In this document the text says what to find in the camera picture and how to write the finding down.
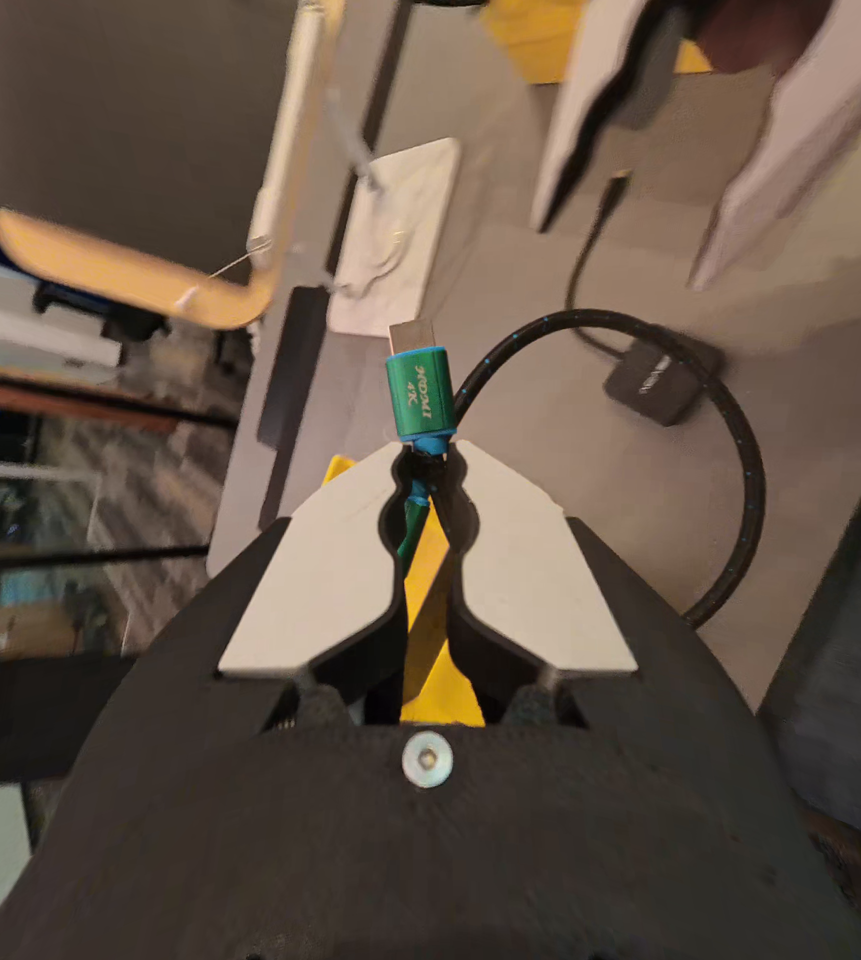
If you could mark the dark board with wooden edge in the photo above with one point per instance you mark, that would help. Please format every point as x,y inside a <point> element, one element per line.
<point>100,112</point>

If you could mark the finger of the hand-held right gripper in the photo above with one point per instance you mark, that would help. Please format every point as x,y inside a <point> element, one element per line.
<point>577,112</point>
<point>798,142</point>

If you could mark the black square adapter box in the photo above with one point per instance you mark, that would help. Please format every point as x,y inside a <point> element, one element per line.
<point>659,382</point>

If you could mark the cardboard box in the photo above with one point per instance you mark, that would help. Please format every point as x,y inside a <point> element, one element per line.
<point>18,630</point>

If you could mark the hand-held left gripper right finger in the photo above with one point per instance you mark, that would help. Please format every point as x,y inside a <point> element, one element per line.
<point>543,577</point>

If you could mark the black tape strip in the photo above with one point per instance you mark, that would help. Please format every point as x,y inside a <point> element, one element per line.
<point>292,360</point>

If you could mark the white folding stand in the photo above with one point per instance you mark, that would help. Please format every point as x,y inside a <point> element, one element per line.
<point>393,247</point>

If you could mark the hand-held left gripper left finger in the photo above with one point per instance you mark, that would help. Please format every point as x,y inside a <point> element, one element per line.
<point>310,577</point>

